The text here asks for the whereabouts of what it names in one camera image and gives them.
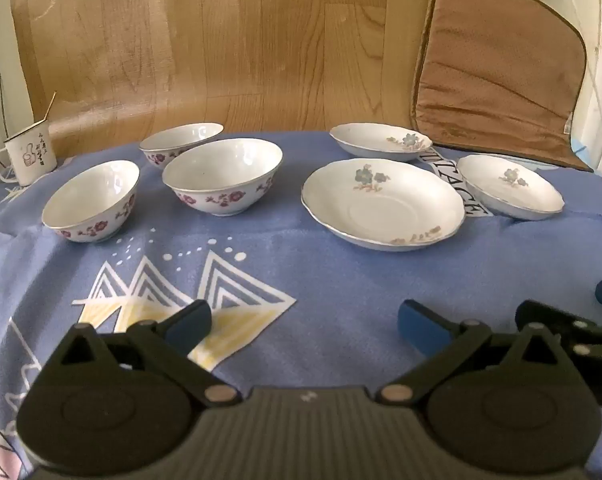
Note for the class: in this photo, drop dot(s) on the large red-flowered white bowl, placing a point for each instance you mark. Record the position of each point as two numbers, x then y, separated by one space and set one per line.
221 170

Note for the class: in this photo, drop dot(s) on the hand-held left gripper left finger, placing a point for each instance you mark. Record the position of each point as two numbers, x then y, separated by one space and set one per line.
191 326

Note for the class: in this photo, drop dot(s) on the thin stick in mug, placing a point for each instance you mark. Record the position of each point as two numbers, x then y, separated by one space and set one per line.
50 105

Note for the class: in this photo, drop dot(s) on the blue printed tablecloth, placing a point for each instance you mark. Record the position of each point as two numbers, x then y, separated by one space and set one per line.
301 270

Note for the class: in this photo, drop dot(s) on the brown seat cushion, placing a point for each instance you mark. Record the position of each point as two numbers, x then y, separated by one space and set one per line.
496 65

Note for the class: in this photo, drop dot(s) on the white enamel mug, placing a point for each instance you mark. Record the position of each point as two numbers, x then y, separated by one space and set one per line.
28 157

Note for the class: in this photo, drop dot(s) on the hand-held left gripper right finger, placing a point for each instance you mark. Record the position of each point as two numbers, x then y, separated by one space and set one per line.
421 327

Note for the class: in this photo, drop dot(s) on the small red-flowered white bowl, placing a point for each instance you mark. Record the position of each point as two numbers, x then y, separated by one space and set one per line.
181 139
88 202

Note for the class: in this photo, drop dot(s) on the small blue-flowered white plate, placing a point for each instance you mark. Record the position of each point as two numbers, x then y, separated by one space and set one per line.
511 187
376 140

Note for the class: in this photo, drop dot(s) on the large blue-flowered white plate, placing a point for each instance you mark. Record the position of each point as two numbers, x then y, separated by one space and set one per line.
386 205

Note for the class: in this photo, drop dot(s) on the wood-grain panel sheet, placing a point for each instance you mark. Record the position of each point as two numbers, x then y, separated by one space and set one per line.
206 45

